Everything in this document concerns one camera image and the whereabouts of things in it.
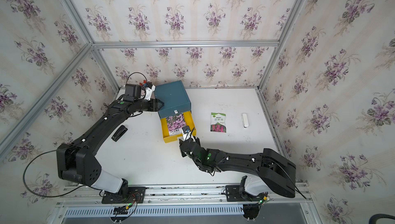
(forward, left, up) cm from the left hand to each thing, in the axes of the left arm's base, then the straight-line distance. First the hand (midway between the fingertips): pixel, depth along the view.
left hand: (161, 105), depth 84 cm
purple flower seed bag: (-4, -7, -12) cm, 15 cm away
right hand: (-17, -13, -8) cm, 23 cm away
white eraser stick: (+1, -52, -17) cm, 54 cm away
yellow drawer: (-4, -15, -12) cm, 19 cm away
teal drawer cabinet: (+6, -6, 0) cm, 9 cm away
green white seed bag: (+1, -34, -19) cm, 39 cm away
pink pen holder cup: (+28, +18, -8) cm, 34 cm away
